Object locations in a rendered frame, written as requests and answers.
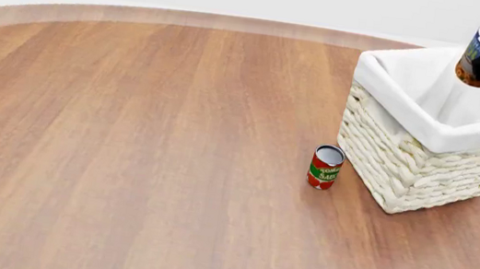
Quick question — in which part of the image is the white woven basket with liner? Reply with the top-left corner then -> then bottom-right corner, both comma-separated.
327,31 -> 480,228

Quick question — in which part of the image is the red tomato sauce can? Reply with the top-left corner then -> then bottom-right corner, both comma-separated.
303,141 -> 348,194

